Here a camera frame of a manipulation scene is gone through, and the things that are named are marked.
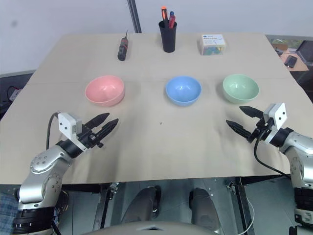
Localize green bowl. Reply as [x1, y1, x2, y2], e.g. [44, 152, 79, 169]
[222, 73, 260, 105]

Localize pink bowl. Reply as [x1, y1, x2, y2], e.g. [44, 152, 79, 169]
[85, 75, 126, 107]

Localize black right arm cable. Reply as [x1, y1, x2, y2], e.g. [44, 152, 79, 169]
[253, 132, 293, 177]

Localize blue bowl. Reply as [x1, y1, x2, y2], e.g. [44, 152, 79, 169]
[165, 76, 202, 107]

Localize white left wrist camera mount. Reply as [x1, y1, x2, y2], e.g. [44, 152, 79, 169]
[58, 112, 87, 151]

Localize dark rounded robot foot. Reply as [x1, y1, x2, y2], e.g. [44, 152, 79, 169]
[121, 185, 162, 224]
[189, 187, 219, 230]

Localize thin white cable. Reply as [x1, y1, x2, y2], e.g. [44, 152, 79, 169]
[238, 178, 256, 235]

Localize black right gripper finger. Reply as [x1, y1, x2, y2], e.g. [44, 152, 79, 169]
[239, 105, 264, 120]
[225, 119, 253, 141]

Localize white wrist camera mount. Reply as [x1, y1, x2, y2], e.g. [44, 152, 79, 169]
[263, 102, 287, 144]
[58, 112, 87, 151]

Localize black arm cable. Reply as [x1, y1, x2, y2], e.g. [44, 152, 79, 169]
[45, 112, 61, 150]
[253, 132, 293, 177]

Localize black pen cup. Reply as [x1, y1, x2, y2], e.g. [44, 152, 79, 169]
[158, 20, 178, 53]

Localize small device with red wires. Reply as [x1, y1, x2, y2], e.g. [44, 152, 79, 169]
[6, 85, 22, 101]

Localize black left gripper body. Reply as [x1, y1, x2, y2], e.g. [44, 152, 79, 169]
[77, 124, 105, 149]

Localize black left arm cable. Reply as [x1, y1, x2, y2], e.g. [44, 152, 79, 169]
[45, 112, 61, 150]

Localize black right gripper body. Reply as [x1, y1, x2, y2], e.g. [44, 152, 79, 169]
[247, 114, 275, 143]

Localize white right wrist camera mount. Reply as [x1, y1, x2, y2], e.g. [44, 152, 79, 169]
[263, 102, 287, 144]

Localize red pen with blue cap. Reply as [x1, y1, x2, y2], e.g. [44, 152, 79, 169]
[168, 11, 177, 28]

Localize clear box of coloured clips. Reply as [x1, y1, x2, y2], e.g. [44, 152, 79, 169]
[197, 34, 227, 56]

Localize black screwdriver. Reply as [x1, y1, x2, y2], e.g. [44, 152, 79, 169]
[117, 29, 131, 62]

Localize black smartphone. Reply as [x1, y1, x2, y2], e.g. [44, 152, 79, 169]
[284, 55, 297, 69]

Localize grey aluminium post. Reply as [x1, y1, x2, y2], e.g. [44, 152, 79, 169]
[127, 0, 143, 34]

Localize metal table frame leg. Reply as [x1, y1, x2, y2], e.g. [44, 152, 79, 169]
[93, 183, 121, 231]
[226, 178, 256, 235]

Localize orange handled tool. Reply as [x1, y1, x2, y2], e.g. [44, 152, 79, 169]
[160, 6, 170, 28]

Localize brown side desk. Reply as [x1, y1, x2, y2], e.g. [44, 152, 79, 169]
[278, 50, 311, 72]

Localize silver robot torso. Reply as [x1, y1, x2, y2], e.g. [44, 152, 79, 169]
[90, 221, 222, 235]

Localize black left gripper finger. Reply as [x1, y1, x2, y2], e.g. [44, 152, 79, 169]
[95, 118, 119, 141]
[84, 113, 110, 131]

